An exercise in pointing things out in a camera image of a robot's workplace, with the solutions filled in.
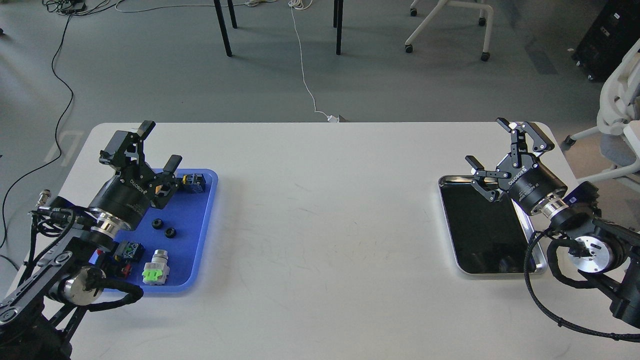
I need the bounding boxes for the black table legs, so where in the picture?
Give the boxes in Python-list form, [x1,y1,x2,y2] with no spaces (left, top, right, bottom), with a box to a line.
[213,0,345,57]

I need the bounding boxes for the grey green selector switch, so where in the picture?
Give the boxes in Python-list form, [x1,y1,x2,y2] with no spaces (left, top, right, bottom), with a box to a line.
[142,249,170,286]

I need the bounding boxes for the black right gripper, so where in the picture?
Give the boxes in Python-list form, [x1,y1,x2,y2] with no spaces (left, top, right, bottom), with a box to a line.
[465,118,568,216]

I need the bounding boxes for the red emergency stop button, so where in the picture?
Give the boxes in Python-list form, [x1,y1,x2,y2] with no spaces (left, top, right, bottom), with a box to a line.
[96,240,146,264]

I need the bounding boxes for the small black gear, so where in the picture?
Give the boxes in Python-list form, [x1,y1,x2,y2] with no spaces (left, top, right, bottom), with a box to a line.
[164,227,178,239]
[151,218,165,230]

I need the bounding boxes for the black red switch block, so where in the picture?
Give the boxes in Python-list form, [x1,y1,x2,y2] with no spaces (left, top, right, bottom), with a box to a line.
[103,262,131,280]

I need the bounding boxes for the green push button switch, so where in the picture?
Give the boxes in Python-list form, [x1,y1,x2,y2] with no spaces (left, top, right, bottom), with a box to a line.
[179,173,207,194]

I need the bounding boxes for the white office chair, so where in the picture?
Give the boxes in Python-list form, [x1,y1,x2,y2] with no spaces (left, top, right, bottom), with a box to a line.
[563,40,640,191]

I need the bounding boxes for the black equipment case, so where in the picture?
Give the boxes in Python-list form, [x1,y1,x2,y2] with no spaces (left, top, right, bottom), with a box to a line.
[571,0,640,82]

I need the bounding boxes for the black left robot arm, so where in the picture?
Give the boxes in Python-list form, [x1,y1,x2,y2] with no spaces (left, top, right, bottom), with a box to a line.
[0,120,182,360]

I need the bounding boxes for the blue plastic tray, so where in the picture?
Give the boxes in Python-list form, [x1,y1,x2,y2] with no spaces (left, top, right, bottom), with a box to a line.
[115,168,218,295]

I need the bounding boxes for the white chair base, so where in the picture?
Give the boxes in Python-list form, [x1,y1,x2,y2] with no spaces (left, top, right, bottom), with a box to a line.
[403,0,496,63]

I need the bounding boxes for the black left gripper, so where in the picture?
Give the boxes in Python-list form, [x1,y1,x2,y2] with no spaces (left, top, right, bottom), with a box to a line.
[88,120,183,231]

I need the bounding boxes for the black cable on floor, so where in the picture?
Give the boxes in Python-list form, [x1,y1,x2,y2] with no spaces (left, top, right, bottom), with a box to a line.
[0,0,118,249]

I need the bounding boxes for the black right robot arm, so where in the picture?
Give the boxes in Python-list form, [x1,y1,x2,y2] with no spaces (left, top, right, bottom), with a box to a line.
[465,117,640,328]

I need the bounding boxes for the white cable on floor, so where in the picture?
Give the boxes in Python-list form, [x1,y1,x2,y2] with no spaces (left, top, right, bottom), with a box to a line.
[246,0,341,123]

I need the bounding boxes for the silver metal tray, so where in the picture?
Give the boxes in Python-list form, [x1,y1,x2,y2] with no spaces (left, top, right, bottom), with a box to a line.
[438,175,535,278]

